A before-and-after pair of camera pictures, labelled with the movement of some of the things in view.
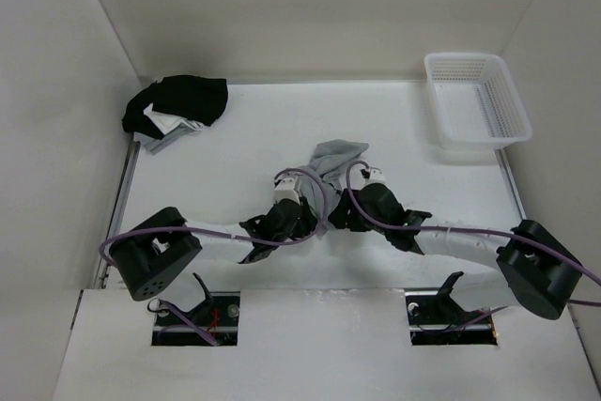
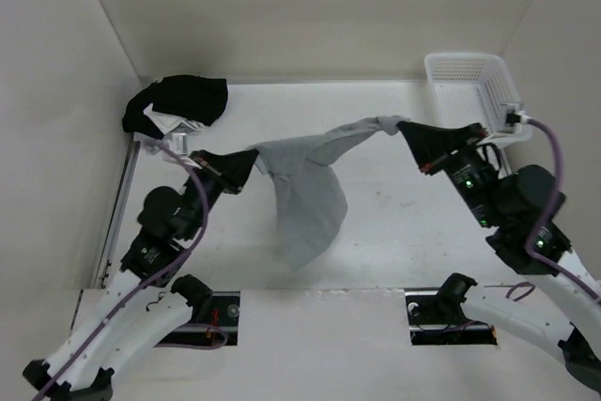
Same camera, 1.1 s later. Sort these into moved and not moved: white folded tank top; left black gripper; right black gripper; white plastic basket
Moved: left black gripper; right black gripper
Not moved: white folded tank top; white plastic basket
